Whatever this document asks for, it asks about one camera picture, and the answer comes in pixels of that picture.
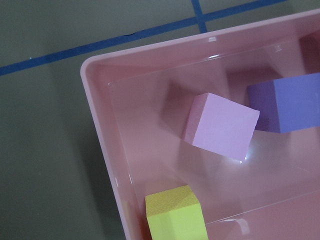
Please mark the dark purple foam block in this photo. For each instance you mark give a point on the dark purple foam block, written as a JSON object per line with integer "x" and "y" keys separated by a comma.
{"x": 287, "y": 104}

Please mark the light pink foam block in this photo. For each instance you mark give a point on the light pink foam block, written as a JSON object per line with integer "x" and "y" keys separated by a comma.
{"x": 219, "y": 125}

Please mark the yellow foam block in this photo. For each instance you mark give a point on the yellow foam block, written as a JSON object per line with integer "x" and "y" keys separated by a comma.
{"x": 175, "y": 214}

